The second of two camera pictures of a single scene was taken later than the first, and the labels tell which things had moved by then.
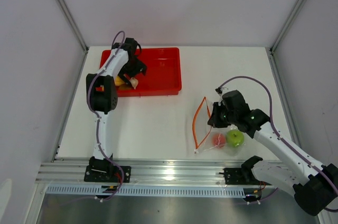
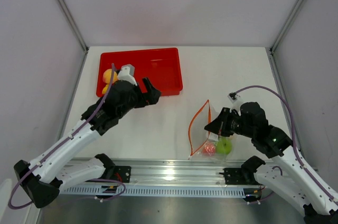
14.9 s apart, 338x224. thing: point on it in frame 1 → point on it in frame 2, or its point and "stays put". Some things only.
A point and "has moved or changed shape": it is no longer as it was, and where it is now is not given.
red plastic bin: x=163 y=76 stays put
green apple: x=235 y=138 → x=224 y=145
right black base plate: x=236 y=176 stays put
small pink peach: x=219 y=140 → x=209 y=149
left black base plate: x=115 y=176 stays put
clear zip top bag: x=203 y=132 has moved or changed shape
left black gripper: x=139 y=67 → x=151 y=97
